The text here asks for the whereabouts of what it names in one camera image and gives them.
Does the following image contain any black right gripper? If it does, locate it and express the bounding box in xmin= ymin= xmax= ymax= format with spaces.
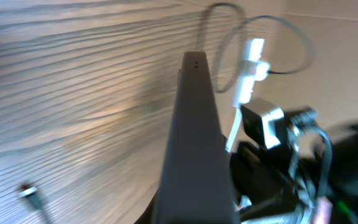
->
xmin=229 ymin=141 xmax=303 ymax=223

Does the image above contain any Galaxy S24 smartphone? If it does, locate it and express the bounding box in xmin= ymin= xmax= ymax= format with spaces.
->
xmin=152 ymin=51 xmax=239 ymax=224

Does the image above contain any black USB charger cable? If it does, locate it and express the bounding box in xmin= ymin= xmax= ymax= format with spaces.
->
xmin=196 ymin=2 xmax=316 ymax=94

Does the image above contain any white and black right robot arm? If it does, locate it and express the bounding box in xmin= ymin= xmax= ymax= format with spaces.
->
xmin=230 ymin=122 xmax=358 ymax=223

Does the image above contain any white charger plug adapter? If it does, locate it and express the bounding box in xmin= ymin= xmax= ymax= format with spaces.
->
xmin=241 ymin=60 xmax=270 ymax=81

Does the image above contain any white power strip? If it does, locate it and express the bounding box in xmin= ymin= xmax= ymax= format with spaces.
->
xmin=233 ymin=38 xmax=265 ymax=108

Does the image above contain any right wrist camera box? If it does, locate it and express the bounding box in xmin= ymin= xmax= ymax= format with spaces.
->
xmin=240 ymin=98 xmax=287 ymax=149

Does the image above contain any white power strip cord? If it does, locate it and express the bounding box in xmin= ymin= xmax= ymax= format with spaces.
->
xmin=224 ymin=105 xmax=244 ymax=154

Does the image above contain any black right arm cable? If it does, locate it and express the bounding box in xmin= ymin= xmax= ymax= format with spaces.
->
xmin=286 ymin=107 xmax=335 ymax=224

